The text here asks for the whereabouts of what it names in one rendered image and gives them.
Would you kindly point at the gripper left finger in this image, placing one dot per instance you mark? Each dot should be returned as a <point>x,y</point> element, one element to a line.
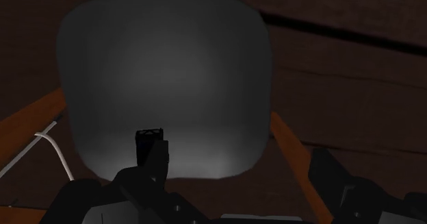
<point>151,156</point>

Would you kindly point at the orange wooden frame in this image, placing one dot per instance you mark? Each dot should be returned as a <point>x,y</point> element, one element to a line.
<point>26,123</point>

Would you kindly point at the large grey rounded cushion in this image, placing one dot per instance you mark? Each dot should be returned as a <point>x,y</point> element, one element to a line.
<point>166,76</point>

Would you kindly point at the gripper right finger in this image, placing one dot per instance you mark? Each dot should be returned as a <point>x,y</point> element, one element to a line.
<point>333,180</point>

